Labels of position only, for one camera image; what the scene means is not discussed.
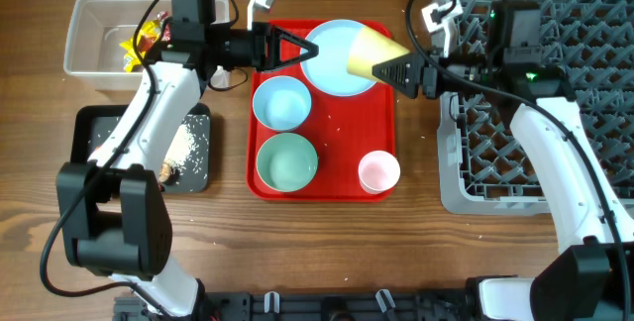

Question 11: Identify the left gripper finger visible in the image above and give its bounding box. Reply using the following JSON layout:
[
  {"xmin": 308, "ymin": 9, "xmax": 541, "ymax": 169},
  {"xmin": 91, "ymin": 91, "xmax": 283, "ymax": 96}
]
[
  {"xmin": 266, "ymin": 26, "xmax": 317, "ymax": 52},
  {"xmin": 266, "ymin": 47, "xmax": 318, "ymax": 71}
]

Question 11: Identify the red foil wrapper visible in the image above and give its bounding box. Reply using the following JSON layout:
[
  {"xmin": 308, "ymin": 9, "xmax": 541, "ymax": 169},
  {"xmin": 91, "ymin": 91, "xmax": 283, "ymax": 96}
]
[{"xmin": 158, "ymin": 11, "xmax": 171, "ymax": 42}]

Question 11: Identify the light blue bowl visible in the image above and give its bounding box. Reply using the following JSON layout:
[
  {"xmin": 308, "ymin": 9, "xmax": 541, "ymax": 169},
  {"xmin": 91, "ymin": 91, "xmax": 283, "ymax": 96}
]
[{"xmin": 252, "ymin": 75, "xmax": 312, "ymax": 132}]

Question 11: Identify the yellow plastic cup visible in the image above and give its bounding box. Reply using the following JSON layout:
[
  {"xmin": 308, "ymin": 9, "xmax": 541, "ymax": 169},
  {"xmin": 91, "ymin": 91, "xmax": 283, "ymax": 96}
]
[{"xmin": 346, "ymin": 26, "xmax": 410, "ymax": 83}]

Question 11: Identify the yellow foil wrapper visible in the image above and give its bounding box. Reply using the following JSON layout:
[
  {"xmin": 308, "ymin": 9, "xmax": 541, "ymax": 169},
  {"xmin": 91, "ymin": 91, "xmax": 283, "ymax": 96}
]
[{"xmin": 119, "ymin": 19, "xmax": 161, "ymax": 72}]

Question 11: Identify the white tissue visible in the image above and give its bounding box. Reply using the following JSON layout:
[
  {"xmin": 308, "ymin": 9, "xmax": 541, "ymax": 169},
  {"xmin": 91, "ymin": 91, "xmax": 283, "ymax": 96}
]
[{"xmin": 210, "ymin": 65, "xmax": 231, "ymax": 88}]

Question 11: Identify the light blue plate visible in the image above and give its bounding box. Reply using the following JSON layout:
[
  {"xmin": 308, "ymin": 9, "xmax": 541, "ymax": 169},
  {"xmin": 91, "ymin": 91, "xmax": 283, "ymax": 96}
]
[{"xmin": 300, "ymin": 19, "xmax": 374, "ymax": 97}]

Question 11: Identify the green bowl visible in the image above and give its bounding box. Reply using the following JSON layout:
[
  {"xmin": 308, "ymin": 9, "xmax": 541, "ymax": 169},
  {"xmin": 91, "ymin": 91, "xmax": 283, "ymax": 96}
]
[{"xmin": 256, "ymin": 133, "xmax": 319, "ymax": 193}]

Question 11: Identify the pink plastic cup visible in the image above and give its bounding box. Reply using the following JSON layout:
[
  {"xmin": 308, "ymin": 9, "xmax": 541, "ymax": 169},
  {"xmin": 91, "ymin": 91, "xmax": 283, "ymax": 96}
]
[{"xmin": 358, "ymin": 151, "xmax": 401, "ymax": 194}]

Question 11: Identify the white rice pile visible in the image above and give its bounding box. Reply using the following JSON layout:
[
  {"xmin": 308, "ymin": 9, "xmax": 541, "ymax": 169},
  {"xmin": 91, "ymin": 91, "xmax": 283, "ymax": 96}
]
[{"xmin": 164, "ymin": 114, "xmax": 211, "ymax": 173}]

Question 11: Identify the brown food scrap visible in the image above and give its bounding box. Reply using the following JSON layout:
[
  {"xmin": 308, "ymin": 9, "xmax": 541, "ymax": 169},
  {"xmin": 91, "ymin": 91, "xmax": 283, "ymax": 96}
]
[{"xmin": 158, "ymin": 161, "xmax": 179, "ymax": 185}]

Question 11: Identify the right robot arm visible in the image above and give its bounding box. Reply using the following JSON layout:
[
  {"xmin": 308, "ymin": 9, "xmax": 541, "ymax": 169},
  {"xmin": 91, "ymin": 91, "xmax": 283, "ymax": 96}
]
[{"xmin": 370, "ymin": 0, "xmax": 633, "ymax": 320}]

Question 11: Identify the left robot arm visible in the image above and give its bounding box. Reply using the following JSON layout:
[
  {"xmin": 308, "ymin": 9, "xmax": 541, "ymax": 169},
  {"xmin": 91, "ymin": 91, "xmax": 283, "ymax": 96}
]
[{"xmin": 51, "ymin": 0, "xmax": 319, "ymax": 320}]

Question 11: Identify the grey dishwasher rack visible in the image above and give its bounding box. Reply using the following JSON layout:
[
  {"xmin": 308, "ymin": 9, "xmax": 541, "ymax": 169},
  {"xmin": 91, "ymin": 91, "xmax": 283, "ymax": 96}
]
[{"xmin": 437, "ymin": 0, "xmax": 633, "ymax": 215}]

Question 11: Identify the red serving tray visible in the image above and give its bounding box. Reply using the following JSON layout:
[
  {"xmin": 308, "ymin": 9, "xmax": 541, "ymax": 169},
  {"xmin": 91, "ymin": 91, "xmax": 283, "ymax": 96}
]
[{"xmin": 246, "ymin": 20, "xmax": 395, "ymax": 202}]

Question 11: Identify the clear plastic bin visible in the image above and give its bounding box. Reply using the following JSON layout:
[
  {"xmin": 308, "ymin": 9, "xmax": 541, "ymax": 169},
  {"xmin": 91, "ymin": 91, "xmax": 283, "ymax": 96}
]
[{"xmin": 63, "ymin": 0, "xmax": 233, "ymax": 91}]

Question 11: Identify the black plastic tray bin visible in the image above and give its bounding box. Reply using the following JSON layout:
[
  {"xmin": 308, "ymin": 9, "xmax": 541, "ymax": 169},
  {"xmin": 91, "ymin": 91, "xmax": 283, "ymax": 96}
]
[{"xmin": 70, "ymin": 103, "xmax": 212, "ymax": 194}]

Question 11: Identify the right black cable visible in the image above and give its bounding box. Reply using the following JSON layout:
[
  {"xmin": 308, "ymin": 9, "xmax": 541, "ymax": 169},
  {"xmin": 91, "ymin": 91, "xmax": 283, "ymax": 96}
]
[{"xmin": 404, "ymin": 0, "xmax": 634, "ymax": 312}]

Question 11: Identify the black cable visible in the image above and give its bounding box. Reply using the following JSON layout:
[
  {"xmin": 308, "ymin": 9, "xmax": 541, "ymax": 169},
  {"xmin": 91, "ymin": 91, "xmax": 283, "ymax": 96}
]
[
  {"xmin": 39, "ymin": 0, "xmax": 249, "ymax": 321},
  {"xmin": 404, "ymin": 0, "xmax": 634, "ymax": 312}
]

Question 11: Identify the left black cable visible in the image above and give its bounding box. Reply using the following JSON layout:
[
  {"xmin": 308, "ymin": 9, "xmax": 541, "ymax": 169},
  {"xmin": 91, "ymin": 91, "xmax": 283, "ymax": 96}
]
[{"xmin": 39, "ymin": 0, "xmax": 249, "ymax": 321}]

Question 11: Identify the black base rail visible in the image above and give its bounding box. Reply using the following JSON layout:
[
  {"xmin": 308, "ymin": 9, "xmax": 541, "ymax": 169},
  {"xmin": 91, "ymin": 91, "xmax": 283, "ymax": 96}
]
[{"xmin": 112, "ymin": 288, "xmax": 555, "ymax": 321}]

